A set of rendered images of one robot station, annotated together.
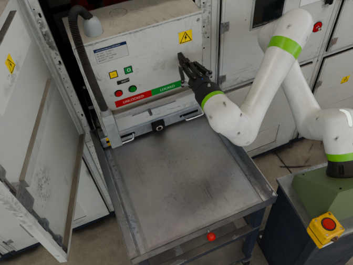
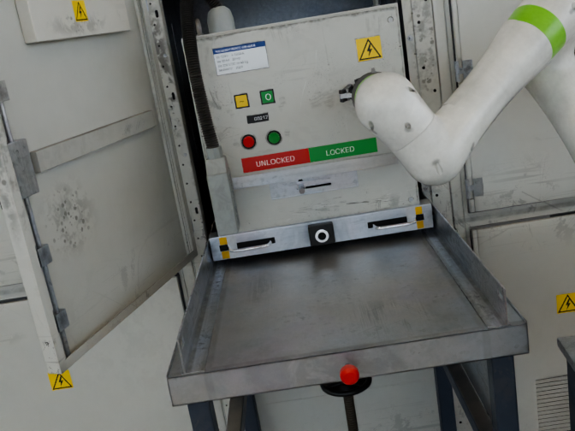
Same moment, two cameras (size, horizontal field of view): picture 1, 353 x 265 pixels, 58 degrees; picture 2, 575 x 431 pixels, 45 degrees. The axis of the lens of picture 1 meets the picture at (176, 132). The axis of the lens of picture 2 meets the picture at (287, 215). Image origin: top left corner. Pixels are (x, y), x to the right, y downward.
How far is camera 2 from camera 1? 88 cm
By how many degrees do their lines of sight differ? 37
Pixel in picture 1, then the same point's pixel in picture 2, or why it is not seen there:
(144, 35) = (296, 35)
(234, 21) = not seen: hidden behind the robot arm
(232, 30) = not seen: hidden behind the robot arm
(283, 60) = (519, 35)
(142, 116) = (291, 208)
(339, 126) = not seen: outside the picture
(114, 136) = (222, 205)
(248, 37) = (518, 98)
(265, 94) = (478, 86)
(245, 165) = (471, 286)
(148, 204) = (247, 322)
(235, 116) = (394, 83)
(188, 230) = (302, 353)
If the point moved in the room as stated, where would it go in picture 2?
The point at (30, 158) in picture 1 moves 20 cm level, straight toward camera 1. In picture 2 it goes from (61, 143) to (63, 156)
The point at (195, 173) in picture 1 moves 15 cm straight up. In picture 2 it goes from (363, 293) to (353, 223)
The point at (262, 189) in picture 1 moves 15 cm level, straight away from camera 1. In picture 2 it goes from (495, 313) to (533, 282)
